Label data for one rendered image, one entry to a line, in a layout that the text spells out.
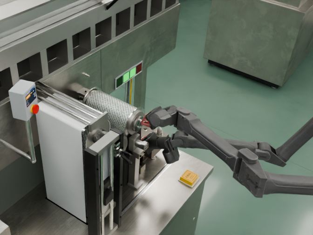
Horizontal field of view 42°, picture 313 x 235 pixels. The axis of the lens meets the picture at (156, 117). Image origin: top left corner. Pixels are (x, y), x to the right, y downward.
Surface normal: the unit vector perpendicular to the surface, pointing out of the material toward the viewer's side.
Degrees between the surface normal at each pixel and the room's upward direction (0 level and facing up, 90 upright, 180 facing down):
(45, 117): 90
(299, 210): 0
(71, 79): 90
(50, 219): 0
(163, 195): 0
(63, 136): 90
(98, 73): 90
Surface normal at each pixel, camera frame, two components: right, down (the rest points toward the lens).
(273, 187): 0.04, 0.46
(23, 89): 0.07, -0.79
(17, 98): -0.27, 0.58
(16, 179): 0.83, 0.38
